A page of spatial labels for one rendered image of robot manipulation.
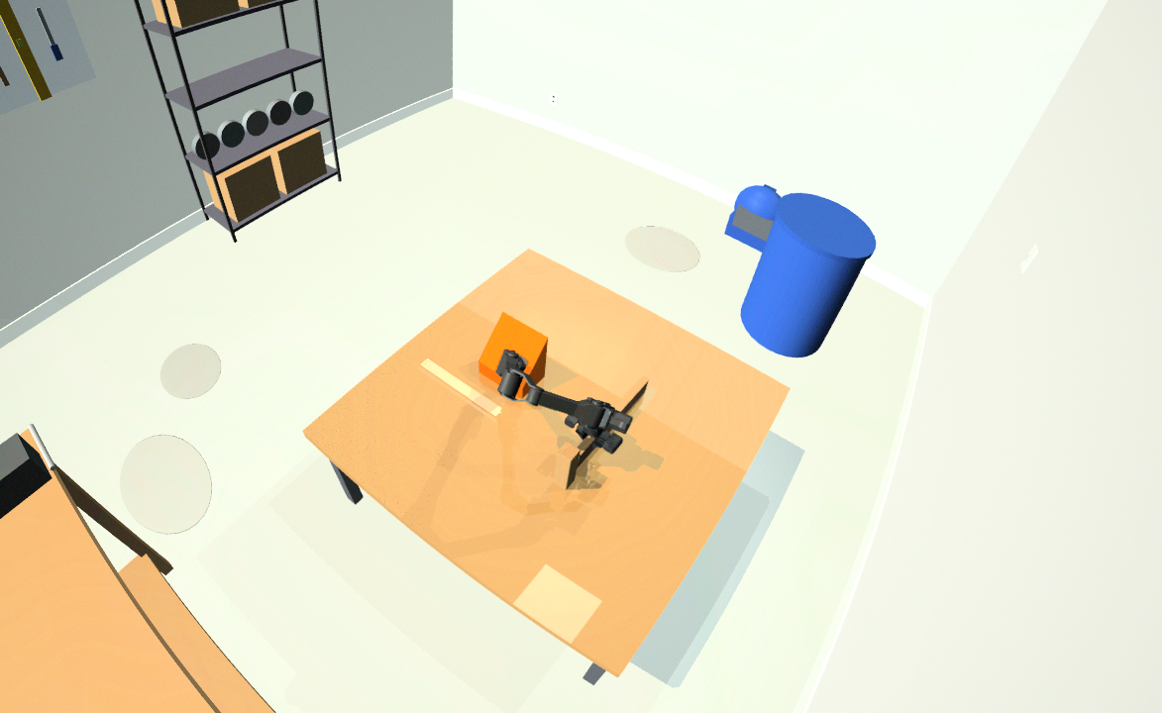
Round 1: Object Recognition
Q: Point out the wooden post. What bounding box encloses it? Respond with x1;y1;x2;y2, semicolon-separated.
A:
554;442;581;490

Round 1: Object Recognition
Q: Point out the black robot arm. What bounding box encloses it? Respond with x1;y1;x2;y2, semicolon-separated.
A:
495;350;634;434

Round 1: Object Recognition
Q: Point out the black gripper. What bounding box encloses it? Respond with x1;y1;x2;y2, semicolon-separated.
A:
565;415;623;455

